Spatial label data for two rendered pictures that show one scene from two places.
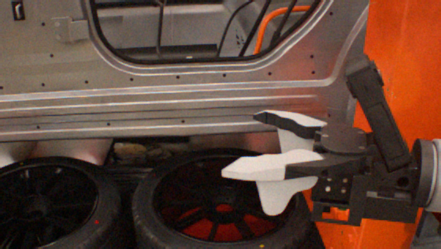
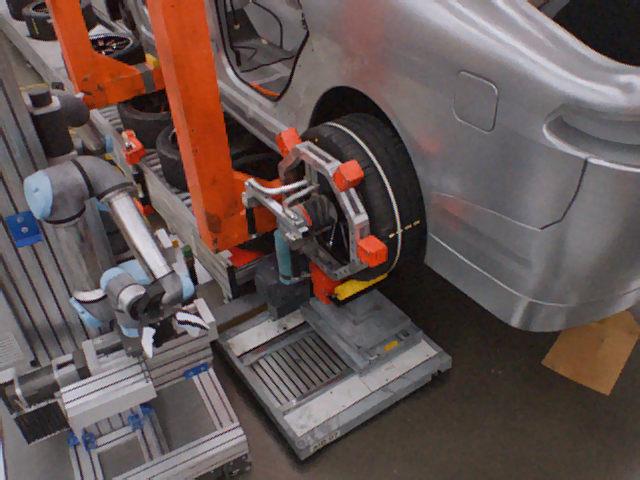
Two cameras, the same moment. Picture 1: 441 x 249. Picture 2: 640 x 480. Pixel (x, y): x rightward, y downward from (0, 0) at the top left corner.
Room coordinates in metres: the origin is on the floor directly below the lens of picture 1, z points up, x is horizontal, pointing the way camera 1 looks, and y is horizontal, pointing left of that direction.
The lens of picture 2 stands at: (0.26, -2.72, 2.26)
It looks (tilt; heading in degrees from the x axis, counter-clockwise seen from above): 38 degrees down; 65
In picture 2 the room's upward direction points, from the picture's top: 4 degrees counter-clockwise
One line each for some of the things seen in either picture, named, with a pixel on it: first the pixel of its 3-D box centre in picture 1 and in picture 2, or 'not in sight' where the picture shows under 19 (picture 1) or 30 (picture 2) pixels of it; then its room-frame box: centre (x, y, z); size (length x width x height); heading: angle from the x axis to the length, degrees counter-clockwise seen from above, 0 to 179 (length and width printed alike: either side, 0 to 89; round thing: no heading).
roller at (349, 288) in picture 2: not in sight; (361, 282); (1.25, -1.00, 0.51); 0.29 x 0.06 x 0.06; 6
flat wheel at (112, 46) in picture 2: not in sight; (105, 59); (0.95, 2.71, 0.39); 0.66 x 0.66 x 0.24
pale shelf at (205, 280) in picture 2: not in sight; (177, 264); (0.62, -0.36, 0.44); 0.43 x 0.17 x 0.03; 96
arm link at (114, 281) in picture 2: not in sight; (122, 288); (0.31, -1.38, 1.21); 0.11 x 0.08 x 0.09; 104
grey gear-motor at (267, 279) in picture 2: not in sight; (299, 280); (1.14, -0.58, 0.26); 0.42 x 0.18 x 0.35; 6
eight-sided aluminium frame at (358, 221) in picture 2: not in sight; (321, 213); (1.14, -0.89, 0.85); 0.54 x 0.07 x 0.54; 96
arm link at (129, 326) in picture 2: not in sight; (137, 312); (0.33, -1.38, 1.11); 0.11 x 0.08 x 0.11; 14
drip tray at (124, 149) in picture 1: (147, 154); not in sight; (2.27, 0.45, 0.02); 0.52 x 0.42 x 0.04; 90
